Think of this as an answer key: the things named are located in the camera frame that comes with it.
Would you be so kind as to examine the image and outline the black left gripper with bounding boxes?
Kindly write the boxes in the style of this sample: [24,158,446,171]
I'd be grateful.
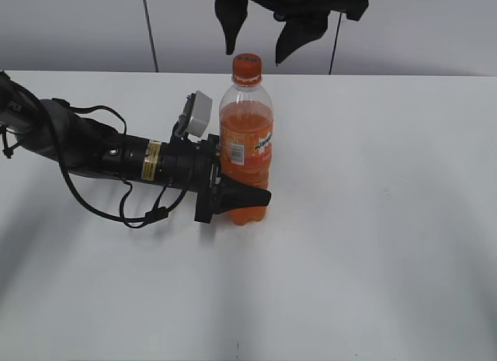
[161,134,271,224]

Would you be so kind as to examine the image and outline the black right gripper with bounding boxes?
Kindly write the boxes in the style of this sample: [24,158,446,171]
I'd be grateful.
[214,0,369,65]

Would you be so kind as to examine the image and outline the orange bottle cap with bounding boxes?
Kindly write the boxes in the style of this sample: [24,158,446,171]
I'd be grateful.
[232,54,262,86]

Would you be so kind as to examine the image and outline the orange soda bottle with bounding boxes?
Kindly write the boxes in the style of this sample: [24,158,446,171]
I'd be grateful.
[219,75,275,226]

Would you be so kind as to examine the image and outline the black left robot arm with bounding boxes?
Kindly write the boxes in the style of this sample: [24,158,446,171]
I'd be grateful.
[1,72,271,229]

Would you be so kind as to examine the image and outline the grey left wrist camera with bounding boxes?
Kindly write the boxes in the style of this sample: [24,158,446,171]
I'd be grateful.
[172,91,213,137]

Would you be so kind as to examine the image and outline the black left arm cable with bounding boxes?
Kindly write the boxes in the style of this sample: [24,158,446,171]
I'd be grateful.
[0,99,187,229]

